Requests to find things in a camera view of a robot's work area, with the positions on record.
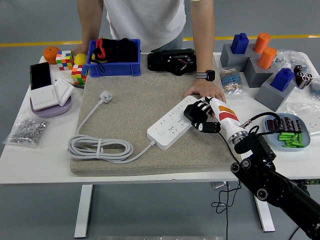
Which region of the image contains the black plug with cord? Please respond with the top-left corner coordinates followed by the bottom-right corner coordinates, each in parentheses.
top-left (183, 103), bottom-right (242, 240)

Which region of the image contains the light blue tray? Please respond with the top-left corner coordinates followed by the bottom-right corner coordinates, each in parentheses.
top-left (264, 112), bottom-right (311, 152)

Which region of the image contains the black red cloth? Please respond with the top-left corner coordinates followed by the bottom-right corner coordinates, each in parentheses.
top-left (89, 37), bottom-right (139, 73)

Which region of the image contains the purple round box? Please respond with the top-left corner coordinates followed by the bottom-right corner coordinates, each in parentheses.
top-left (29, 96), bottom-right (73, 119)

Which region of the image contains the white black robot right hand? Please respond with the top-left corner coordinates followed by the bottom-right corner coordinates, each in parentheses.
top-left (191, 96), bottom-right (245, 139)

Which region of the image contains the large white wall switch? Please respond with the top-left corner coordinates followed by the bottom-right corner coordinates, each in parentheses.
top-left (29, 84), bottom-right (59, 112)

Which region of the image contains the black phone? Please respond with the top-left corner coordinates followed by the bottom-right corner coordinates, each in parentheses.
top-left (29, 61), bottom-right (53, 91)

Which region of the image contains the green batteries pile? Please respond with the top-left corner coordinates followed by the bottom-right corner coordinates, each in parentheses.
top-left (277, 132), bottom-right (306, 149)

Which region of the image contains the dark capacitors pack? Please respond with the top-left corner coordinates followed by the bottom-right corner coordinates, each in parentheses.
top-left (265, 116), bottom-right (303, 135)

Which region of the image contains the person's right hand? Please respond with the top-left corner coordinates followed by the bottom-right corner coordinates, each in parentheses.
top-left (71, 43), bottom-right (88, 57)

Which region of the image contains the blue square block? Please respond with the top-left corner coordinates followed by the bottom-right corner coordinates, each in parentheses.
top-left (230, 32), bottom-right (250, 55)
top-left (269, 67), bottom-right (296, 93)

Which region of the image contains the bag of metal nuts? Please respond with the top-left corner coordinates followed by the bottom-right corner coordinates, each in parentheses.
top-left (1, 113), bottom-right (50, 150)

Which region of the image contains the yellow lemon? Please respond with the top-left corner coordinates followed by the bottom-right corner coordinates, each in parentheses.
top-left (73, 53), bottom-right (88, 67)

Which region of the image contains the orange cylinder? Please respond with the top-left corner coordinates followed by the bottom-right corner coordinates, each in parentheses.
top-left (257, 46), bottom-right (278, 70)
top-left (252, 32), bottom-right (272, 54)

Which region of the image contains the multicoloured puzzle cube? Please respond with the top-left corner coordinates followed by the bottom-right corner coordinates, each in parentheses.
top-left (70, 64), bottom-right (89, 86)
top-left (55, 50), bottom-right (75, 71)

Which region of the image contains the white power strip with cable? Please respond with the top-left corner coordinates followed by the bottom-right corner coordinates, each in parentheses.
top-left (66, 90), bottom-right (201, 165)

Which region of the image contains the black mechanical device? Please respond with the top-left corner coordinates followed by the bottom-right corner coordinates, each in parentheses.
top-left (146, 48), bottom-right (198, 76)

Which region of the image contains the grey-brown mat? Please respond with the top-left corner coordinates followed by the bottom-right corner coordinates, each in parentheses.
top-left (69, 52), bottom-right (242, 178)

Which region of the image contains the orange fruit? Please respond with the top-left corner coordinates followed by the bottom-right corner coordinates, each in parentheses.
top-left (42, 46), bottom-right (61, 65)

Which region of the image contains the person's left hand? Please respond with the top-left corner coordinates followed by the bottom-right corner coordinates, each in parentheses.
top-left (182, 78), bottom-right (227, 103)

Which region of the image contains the bag of blue components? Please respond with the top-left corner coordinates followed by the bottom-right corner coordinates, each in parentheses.
top-left (308, 77), bottom-right (320, 101)

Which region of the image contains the clear bag of small parts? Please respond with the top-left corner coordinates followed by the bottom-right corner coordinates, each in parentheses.
top-left (273, 48), bottom-right (312, 76)

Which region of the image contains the blue plastic bin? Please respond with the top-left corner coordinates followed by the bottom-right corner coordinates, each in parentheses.
top-left (85, 38), bottom-right (142, 78)

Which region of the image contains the black wristwatch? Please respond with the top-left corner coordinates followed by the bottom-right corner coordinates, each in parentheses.
top-left (195, 69), bottom-right (216, 82)

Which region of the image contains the small white wall switch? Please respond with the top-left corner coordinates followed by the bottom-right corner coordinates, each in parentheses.
top-left (53, 76), bottom-right (75, 107)

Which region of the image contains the grey block holder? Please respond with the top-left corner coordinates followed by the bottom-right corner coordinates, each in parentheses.
top-left (243, 56), bottom-right (278, 88)
top-left (254, 77), bottom-right (297, 112)
top-left (246, 42), bottom-right (266, 60)
top-left (219, 43), bottom-right (251, 68)

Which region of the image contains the white table leg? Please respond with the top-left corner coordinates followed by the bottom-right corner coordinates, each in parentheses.
top-left (253, 194), bottom-right (276, 232)
top-left (73, 184), bottom-right (94, 239)

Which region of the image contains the bag of resistors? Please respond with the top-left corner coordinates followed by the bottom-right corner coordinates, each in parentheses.
top-left (218, 65), bottom-right (247, 96)

